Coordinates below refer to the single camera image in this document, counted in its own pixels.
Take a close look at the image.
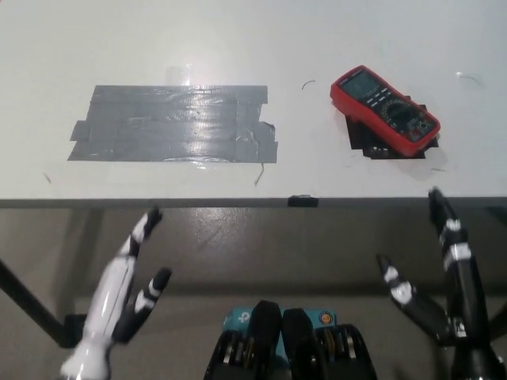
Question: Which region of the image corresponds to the red digital multimeter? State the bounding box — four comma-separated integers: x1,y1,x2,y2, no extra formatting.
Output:
330,65,441,156

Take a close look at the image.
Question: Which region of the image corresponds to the white and black left hand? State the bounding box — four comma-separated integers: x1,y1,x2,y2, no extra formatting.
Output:
81,205,173,349

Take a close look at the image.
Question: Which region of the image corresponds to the black floor tape square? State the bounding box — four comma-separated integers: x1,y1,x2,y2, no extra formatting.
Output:
59,312,90,348

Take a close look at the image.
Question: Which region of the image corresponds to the black right hand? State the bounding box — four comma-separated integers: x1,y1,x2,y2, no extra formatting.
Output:
375,188,500,350

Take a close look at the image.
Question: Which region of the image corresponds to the grey duct tape patch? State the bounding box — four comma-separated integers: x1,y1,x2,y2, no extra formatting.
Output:
67,83,280,163

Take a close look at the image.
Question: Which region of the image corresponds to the teal cardboard box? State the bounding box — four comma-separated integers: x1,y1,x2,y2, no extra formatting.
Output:
223,307,337,361

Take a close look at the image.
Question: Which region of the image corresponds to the black tape patch on table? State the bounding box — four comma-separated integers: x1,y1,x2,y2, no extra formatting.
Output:
346,103,440,160

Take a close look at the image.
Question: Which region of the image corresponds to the small black tape piece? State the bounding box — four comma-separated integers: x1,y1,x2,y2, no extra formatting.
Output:
288,194,320,208

